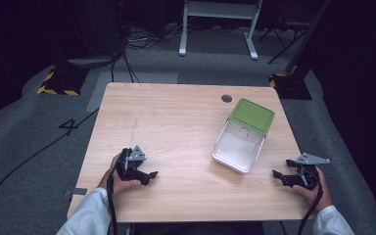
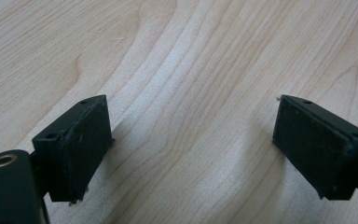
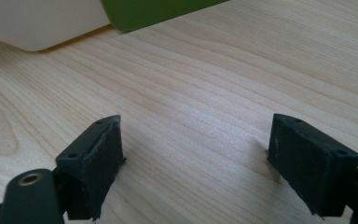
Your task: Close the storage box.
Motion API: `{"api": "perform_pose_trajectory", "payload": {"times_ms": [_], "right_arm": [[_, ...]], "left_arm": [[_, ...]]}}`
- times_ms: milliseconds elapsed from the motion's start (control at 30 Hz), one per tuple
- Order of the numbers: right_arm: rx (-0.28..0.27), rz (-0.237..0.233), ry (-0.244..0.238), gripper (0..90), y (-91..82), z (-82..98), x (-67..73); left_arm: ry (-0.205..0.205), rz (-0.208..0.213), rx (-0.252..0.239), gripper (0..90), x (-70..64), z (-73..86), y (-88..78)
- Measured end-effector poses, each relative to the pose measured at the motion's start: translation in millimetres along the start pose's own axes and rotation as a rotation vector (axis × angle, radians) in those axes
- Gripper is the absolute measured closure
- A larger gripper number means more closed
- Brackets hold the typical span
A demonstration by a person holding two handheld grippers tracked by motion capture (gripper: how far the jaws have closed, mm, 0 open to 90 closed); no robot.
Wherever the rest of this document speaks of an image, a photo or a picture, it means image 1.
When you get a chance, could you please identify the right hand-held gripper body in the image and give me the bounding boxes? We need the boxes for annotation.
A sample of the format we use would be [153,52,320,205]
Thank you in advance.
[285,152,331,192]

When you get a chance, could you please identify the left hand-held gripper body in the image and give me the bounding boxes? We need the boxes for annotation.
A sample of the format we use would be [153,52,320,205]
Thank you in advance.
[115,145,151,184]

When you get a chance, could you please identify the white plastic box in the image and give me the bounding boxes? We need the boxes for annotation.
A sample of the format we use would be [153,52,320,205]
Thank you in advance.
[211,117,266,175]

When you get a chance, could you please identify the green box lid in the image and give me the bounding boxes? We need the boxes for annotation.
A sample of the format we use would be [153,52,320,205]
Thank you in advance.
[228,97,276,138]

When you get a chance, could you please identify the person's left hand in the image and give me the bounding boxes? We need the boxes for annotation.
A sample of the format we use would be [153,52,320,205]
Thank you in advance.
[97,153,142,197]

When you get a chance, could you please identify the person's right hand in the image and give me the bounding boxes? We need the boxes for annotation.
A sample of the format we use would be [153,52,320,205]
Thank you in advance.
[292,165,335,213]

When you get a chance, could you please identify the grey tape piece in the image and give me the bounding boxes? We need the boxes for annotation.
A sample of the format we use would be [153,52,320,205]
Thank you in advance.
[64,187,89,199]

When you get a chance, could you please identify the person's dark trousers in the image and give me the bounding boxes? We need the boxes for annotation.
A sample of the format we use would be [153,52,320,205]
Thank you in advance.
[131,220,266,235]

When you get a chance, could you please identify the black tape floor mark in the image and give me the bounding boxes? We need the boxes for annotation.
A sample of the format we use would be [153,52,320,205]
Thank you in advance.
[58,117,80,137]

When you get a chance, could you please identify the black stand base striped tape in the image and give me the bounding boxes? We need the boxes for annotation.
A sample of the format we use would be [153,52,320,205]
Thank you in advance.
[36,66,91,97]
[268,71,313,101]

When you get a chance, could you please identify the grey round stand foot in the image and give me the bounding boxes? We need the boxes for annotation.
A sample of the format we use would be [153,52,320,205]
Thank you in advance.
[66,55,116,71]

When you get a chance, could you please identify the black folding tripod legs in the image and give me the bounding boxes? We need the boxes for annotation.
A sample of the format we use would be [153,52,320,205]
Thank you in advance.
[258,19,309,66]

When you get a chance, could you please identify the grey metal stand pole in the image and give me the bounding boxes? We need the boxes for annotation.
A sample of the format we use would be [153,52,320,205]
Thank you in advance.
[285,0,333,74]

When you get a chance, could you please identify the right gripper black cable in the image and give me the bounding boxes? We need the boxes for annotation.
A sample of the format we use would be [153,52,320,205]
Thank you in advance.
[296,169,325,235]

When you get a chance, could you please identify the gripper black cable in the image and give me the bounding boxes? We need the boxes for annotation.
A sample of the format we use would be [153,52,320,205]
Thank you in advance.
[106,156,126,235]
[296,169,325,235]

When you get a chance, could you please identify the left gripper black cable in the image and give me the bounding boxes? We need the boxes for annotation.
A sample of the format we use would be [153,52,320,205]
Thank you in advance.
[106,156,126,235]

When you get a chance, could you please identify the long black floor cable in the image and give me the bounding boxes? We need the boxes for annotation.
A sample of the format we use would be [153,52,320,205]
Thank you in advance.
[0,107,100,211]

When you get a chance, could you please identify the bundle of black floor cables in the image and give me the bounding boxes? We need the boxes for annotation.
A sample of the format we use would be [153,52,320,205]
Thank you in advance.
[110,28,184,84]

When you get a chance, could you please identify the white metal desk frame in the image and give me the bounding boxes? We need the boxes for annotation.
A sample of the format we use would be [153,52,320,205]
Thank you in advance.
[178,0,264,62]

